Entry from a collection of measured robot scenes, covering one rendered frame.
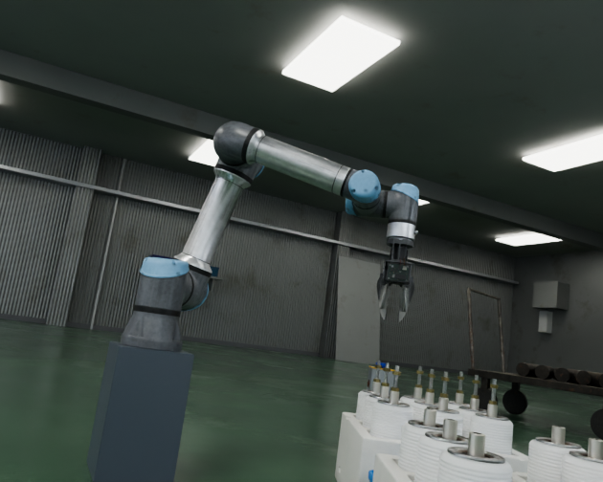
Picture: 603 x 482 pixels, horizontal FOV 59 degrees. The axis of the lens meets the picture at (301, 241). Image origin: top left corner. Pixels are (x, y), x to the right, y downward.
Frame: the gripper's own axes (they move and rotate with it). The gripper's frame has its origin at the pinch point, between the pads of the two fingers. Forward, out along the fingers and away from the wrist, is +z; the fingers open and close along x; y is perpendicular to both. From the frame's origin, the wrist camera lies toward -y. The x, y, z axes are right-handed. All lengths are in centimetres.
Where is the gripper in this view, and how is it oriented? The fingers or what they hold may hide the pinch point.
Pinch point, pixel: (391, 316)
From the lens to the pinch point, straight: 145.8
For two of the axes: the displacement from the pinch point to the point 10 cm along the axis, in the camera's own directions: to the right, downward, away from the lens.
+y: -1.5, -1.9, -9.7
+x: 9.8, 1.0, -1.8
